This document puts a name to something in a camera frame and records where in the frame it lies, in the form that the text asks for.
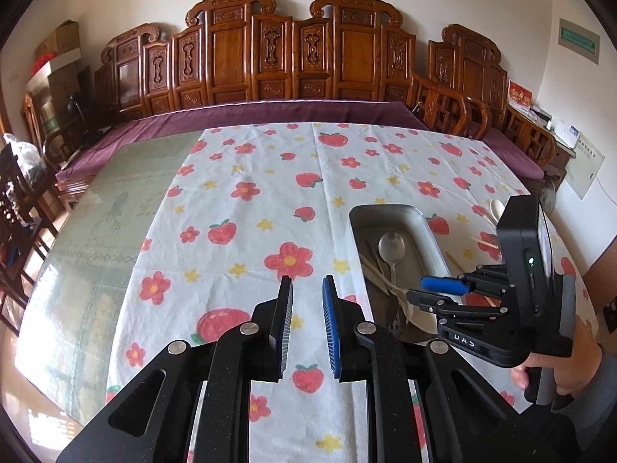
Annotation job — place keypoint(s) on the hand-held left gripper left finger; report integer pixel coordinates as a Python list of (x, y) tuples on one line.
[(282, 328)]

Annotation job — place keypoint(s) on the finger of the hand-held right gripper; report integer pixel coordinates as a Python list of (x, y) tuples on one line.
[(429, 297), (441, 283)]

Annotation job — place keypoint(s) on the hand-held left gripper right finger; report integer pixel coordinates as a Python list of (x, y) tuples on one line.
[(331, 328)]

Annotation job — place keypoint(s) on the white plastic spoon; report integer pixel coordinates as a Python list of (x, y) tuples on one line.
[(496, 208), (419, 318)]

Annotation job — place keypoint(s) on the rectangular metal tin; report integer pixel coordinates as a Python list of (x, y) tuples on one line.
[(414, 231)]

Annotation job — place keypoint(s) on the metal spoon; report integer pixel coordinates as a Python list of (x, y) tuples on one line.
[(391, 247)]

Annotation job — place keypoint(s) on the person's right forearm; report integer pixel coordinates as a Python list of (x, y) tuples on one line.
[(597, 410)]

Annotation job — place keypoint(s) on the person's right hand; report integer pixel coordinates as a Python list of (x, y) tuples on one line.
[(578, 361)]

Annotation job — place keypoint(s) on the grey fluffy bundle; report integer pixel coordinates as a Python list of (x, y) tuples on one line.
[(547, 198)]

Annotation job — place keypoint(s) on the strawberry print tablecloth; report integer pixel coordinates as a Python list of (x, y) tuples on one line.
[(231, 260)]

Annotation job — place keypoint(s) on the square purple seat cushion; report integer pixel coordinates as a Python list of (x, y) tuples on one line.
[(516, 156)]

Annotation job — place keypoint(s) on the wooden side table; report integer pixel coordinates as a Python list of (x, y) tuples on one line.
[(561, 154)]

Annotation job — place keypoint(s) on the red desk calendar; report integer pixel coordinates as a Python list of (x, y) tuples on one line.
[(519, 96)]

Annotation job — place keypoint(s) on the carved wooden armchair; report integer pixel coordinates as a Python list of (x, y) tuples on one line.
[(31, 120), (467, 67)]

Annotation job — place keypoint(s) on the long purple seat cushion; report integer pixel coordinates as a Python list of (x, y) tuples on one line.
[(241, 115)]

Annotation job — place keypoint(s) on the long carved wooden sofa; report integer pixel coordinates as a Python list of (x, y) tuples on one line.
[(231, 58)]

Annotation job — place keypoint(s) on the dark wooden dining chair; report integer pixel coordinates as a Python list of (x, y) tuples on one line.
[(19, 212)]

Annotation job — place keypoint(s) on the black desk lamp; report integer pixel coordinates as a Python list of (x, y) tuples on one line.
[(74, 103)]

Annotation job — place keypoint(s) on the clear plastic bag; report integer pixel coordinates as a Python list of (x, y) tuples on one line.
[(24, 154)]

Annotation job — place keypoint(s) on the brown storage box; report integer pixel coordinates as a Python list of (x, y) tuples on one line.
[(62, 91)]

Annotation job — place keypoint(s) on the white flat box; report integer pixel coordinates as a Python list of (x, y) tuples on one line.
[(62, 60)]

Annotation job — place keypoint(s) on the red decoration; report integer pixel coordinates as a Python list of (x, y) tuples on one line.
[(41, 65)]

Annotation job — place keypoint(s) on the brown cardboard box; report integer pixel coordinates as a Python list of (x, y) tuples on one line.
[(58, 41)]

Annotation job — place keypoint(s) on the grey wall panel box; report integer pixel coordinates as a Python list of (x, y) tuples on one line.
[(578, 38)]

